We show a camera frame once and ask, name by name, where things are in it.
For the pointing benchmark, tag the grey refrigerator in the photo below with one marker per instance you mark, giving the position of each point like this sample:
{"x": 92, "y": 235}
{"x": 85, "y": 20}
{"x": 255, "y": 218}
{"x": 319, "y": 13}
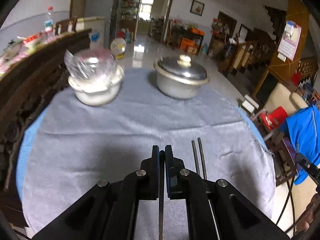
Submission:
{"x": 100, "y": 2}

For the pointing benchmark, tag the blue cloth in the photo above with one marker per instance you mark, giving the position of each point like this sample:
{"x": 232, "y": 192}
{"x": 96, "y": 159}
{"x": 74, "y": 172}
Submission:
{"x": 305, "y": 135}

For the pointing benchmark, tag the blue round table cover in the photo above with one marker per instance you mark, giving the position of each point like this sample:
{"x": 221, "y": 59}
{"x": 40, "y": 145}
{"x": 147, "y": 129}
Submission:
{"x": 26, "y": 140}

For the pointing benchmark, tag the dark wooden side table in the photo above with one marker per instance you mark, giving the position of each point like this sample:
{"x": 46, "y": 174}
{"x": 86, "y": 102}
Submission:
{"x": 185, "y": 33}

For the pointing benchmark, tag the wooden chair backs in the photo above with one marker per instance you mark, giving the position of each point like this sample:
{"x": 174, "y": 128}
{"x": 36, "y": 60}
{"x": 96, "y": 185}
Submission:
{"x": 71, "y": 26}

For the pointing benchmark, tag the pink wall calendar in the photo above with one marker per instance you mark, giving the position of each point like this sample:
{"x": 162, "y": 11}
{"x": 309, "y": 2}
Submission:
{"x": 290, "y": 42}

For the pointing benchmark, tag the clear bottle with red cap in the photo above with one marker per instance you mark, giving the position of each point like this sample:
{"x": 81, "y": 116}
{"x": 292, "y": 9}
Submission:
{"x": 49, "y": 22}

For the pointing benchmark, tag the thin dark chopstick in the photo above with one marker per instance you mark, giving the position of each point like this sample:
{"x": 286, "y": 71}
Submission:
{"x": 196, "y": 160}
{"x": 203, "y": 160}

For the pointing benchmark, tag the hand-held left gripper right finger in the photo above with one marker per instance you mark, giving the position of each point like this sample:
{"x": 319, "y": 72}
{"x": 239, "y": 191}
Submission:
{"x": 168, "y": 160}

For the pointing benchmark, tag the dark wooden sideboard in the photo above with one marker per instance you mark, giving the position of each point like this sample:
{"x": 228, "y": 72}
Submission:
{"x": 37, "y": 80}

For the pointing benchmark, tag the white chest freezer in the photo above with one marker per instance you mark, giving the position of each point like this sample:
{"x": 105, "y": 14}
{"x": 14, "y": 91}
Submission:
{"x": 87, "y": 23}

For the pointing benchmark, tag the flat orange box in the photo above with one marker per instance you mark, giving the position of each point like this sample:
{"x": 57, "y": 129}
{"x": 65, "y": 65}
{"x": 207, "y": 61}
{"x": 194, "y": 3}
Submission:
{"x": 198, "y": 32}

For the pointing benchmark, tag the aluminium pot lid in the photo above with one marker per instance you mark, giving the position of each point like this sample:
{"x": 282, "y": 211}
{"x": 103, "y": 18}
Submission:
{"x": 175, "y": 68}

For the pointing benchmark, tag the person's right hand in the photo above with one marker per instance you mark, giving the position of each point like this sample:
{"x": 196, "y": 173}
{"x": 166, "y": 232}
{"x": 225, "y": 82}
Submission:
{"x": 308, "y": 215}

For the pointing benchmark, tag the small white stool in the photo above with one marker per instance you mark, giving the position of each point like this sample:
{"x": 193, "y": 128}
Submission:
{"x": 250, "y": 103}

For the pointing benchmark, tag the wooden chair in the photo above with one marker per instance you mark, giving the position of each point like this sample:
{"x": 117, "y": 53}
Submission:
{"x": 285, "y": 152}

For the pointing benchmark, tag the red plastic child's chair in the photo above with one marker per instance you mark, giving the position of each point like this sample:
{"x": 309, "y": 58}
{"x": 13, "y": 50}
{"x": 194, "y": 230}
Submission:
{"x": 272, "y": 116}

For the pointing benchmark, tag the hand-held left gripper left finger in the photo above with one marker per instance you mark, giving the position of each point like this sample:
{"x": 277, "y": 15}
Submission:
{"x": 156, "y": 160}

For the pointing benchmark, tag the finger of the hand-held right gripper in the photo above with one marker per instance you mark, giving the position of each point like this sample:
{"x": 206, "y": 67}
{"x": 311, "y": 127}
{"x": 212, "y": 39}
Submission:
{"x": 308, "y": 166}

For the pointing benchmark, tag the beige sofa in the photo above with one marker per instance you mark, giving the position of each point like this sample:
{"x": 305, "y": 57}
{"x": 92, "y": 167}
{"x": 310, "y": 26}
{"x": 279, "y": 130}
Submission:
{"x": 282, "y": 97}

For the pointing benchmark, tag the aluminium pot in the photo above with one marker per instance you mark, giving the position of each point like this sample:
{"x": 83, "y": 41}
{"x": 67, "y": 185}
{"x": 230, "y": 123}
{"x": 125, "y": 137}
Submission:
{"x": 175, "y": 87}

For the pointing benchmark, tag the framed wall picture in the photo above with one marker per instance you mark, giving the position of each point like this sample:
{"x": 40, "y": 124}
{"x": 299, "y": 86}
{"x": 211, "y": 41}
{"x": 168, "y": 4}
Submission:
{"x": 197, "y": 7}

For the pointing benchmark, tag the orange cardboard box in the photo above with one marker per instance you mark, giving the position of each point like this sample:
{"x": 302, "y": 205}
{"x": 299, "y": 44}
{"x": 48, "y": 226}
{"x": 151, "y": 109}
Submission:
{"x": 188, "y": 45}

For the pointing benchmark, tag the grey tablecloth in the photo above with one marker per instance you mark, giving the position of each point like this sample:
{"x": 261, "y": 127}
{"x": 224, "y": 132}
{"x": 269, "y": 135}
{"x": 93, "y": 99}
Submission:
{"x": 100, "y": 142}

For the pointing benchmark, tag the clear plastic bag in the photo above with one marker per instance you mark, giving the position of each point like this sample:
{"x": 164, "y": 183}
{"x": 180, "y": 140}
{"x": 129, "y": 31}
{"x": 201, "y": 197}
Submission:
{"x": 87, "y": 62}

